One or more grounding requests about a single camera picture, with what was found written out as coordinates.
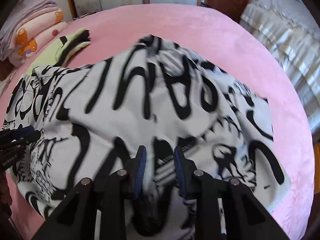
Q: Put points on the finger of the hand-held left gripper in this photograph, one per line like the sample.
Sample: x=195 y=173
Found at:
x=23 y=131
x=31 y=137

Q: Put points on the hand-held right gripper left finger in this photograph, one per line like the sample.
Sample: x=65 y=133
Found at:
x=140 y=172

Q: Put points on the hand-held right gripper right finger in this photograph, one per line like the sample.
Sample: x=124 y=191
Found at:
x=181 y=175

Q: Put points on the white black printed jacket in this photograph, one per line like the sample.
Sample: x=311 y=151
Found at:
x=140 y=100

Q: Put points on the folded pink bear print blanket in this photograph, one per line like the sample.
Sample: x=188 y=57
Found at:
x=40 y=37

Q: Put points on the folded pink cartoon blanket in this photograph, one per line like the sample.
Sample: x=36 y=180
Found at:
x=32 y=10

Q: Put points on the pink bed sheet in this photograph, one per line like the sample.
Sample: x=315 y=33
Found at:
x=225 y=35

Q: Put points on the cream curtain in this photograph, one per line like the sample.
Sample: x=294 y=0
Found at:
x=287 y=42

